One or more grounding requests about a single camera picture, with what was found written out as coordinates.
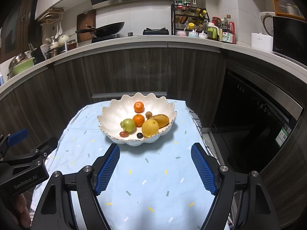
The large yellow citrus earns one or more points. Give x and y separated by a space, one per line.
150 128

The white hanging ladles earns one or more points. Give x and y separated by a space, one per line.
58 30

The black knife block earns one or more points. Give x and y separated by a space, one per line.
38 52

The steel mixing bowl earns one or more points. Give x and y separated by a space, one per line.
16 60

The black gas stove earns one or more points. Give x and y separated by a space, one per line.
156 31

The white scalloped ceramic bowl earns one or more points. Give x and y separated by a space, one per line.
112 117

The white teapot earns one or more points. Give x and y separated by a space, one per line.
64 38

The orange tangerine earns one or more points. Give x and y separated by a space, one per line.
138 120
138 106

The pink ceramic condiment jar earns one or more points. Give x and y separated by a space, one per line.
181 32

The person's left hand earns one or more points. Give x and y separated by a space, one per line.
20 208

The dark blueberry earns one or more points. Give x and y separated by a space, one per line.
139 135

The yellow cap oil bottle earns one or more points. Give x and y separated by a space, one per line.
203 15
197 13
191 26

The black microwave oven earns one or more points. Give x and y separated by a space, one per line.
287 36

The white electric kettle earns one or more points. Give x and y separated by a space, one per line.
266 22

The yellow mango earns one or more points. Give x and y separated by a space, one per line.
162 120

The green oil bottle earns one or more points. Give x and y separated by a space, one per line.
212 32

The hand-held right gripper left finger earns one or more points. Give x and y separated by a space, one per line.
108 170

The black built-in dishwasher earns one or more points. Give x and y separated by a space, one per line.
251 105

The wooden cutting board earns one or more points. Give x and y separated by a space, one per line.
84 21

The green plastic basin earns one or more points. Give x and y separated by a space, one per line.
22 66

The dark sauce bottle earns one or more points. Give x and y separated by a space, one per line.
223 26

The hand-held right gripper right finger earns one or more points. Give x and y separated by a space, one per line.
203 170

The row of small spice jars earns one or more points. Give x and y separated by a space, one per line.
182 3

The green apple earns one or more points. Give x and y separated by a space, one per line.
129 125

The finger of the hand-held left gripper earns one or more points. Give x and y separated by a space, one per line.
48 146
16 134

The light blue confetti cloth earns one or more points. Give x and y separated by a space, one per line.
148 167

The black wok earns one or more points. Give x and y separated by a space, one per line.
110 28

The dark wood base cabinet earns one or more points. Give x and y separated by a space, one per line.
96 71

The red grape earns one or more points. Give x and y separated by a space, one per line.
123 134

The dark brown framed door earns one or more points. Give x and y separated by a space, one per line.
14 28

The red lid jar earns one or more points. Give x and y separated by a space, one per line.
215 20

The wooden hanging rack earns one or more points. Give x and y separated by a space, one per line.
51 14

